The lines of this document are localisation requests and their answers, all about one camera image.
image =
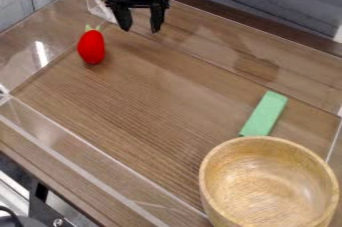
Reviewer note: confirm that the red plush strawberry toy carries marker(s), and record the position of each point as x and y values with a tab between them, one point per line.
90	47

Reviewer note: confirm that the clear acrylic table barrier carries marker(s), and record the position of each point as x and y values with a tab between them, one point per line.
113	133

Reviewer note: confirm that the green rectangular block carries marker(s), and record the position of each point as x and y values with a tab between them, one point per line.
264	115

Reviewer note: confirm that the wooden bowl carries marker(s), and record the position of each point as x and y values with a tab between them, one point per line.
265	182

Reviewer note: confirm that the clear acrylic corner bracket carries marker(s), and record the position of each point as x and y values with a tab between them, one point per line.
96	7

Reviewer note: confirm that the black metal table frame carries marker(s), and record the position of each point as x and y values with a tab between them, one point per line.
41	214

